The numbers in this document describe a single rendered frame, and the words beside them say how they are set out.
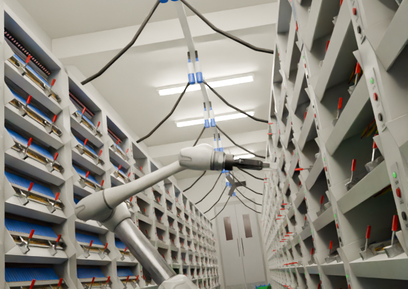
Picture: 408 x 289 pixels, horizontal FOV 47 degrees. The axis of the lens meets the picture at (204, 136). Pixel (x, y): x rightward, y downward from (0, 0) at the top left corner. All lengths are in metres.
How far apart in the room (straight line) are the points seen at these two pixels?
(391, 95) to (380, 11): 0.18
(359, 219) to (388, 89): 0.72
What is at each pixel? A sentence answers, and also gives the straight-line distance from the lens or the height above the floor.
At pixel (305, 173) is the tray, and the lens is 2.31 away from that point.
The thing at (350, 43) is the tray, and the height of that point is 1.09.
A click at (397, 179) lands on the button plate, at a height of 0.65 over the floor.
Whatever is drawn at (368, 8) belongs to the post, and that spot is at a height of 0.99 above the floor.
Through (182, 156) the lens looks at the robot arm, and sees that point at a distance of 2.13.
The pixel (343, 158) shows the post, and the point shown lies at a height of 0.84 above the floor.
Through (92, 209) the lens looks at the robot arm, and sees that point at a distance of 2.27.
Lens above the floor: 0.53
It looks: 16 degrees up
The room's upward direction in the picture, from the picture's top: 7 degrees counter-clockwise
